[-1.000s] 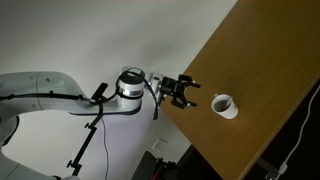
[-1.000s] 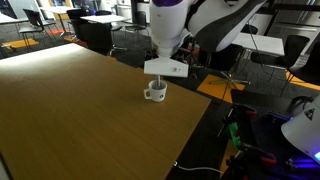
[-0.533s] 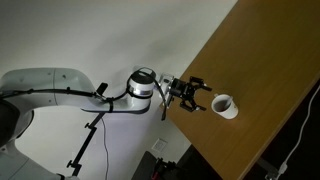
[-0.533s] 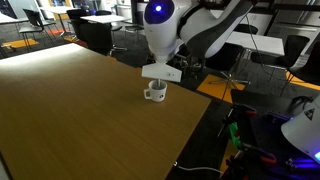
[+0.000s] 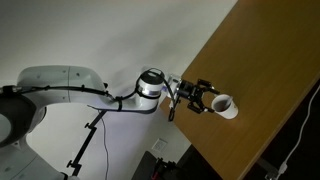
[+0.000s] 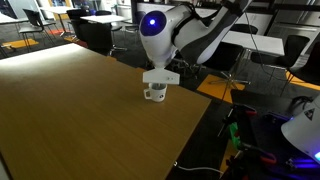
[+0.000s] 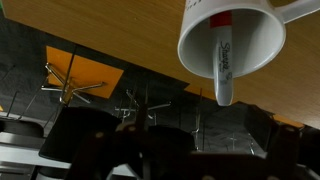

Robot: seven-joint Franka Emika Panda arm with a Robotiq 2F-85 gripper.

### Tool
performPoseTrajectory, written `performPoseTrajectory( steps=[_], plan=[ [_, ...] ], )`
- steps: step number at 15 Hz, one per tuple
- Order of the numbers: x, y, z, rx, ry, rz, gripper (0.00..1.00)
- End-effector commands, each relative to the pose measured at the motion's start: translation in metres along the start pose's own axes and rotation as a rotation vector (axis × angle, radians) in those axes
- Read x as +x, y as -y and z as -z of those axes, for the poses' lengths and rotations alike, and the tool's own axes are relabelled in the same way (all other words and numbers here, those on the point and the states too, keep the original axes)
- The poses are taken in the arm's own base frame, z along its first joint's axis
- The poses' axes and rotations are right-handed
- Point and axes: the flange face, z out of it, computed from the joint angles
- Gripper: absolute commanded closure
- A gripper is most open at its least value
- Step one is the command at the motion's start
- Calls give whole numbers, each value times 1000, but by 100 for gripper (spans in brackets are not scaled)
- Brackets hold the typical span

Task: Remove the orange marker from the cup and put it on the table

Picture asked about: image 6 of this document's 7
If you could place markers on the white mug with dark logo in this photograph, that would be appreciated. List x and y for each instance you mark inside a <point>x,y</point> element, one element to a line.
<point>156,95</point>

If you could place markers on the black robot cart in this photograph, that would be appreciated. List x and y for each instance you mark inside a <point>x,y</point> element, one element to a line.
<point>266,133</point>

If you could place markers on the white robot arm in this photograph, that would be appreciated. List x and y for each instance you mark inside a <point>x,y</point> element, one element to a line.
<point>163,46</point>

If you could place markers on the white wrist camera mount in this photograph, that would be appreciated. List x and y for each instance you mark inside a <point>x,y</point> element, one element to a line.
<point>160,76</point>

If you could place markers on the green clamp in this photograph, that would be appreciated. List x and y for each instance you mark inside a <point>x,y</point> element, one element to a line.
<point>234,135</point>

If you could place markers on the white table with metal legs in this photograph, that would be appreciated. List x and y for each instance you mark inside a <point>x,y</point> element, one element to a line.
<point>58,9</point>
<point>256,42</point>
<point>11,19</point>
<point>103,18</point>

